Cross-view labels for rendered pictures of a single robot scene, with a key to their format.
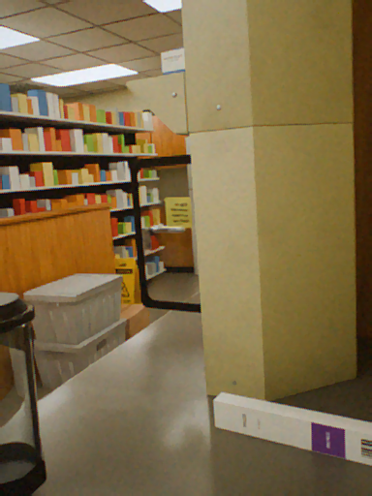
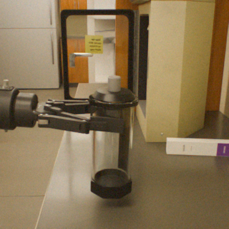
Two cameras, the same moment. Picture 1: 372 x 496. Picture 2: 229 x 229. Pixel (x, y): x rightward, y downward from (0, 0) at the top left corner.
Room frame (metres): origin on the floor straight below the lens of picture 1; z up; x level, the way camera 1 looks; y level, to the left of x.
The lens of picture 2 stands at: (-0.04, 0.53, 1.37)
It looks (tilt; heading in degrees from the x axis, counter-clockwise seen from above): 18 degrees down; 334
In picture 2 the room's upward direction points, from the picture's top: straight up
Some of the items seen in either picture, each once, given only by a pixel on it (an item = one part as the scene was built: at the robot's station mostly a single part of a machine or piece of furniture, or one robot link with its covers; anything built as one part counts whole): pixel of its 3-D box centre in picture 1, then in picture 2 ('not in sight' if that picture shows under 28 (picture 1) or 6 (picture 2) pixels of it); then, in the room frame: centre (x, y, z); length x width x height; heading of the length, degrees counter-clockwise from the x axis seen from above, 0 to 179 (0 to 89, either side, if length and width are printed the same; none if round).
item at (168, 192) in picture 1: (184, 234); (97, 58); (1.19, 0.00, 1.19); 0.30 x 0.01 x 0.40; 59
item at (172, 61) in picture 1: (179, 69); not in sight; (0.94, -0.01, 1.54); 0.05 x 0.05 x 0.06; 62
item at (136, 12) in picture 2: not in sight; (135, 59); (1.10, -0.14, 1.19); 0.03 x 0.02 x 0.39; 156
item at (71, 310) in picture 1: (77, 306); not in sight; (3.16, 0.76, 0.49); 0.60 x 0.42 x 0.33; 156
